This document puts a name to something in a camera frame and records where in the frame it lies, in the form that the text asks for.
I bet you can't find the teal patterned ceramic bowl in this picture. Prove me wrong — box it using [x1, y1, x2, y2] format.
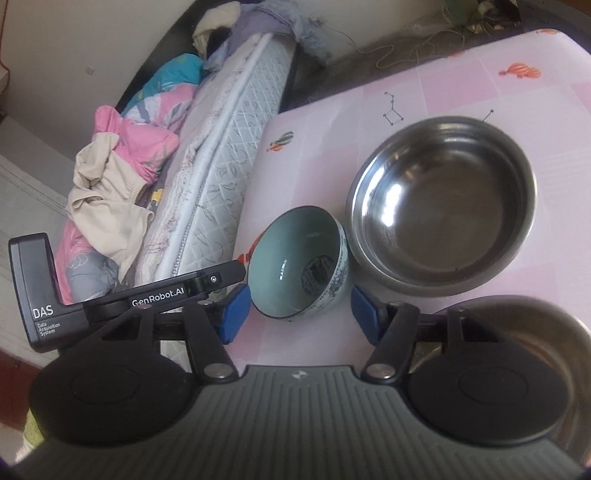
[248, 206, 354, 320]

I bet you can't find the beige garment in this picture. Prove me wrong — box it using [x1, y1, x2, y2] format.
[67, 131, 155, 282]

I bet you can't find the purple grey cloth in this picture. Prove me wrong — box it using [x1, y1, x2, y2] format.
[203, 0, 333, 70]

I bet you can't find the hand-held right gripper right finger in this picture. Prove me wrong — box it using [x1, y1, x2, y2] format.
[350, 286, 505, 386]

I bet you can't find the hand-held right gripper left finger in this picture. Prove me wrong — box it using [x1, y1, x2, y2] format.
[95, 286, 251, 384]

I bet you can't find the white quilted mattress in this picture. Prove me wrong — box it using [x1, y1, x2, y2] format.
[55, 32, 298, 370]

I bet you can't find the pink printed tablecloth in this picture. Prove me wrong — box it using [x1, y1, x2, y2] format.
[231, 28, 591, 370]

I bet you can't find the white cloth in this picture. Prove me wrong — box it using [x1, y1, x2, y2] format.
[191, 0, 241, 51]

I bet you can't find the pile of clothes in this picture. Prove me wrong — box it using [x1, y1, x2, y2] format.
[60, 53, 206, 305]

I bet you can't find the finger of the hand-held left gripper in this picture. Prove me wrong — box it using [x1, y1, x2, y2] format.
[198, 261, 247, 299]

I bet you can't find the small steel bowl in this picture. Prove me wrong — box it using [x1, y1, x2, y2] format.
[345, 115, 539, 297]

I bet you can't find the black bed frame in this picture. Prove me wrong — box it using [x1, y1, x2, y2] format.
[113, 0, 264, 114]

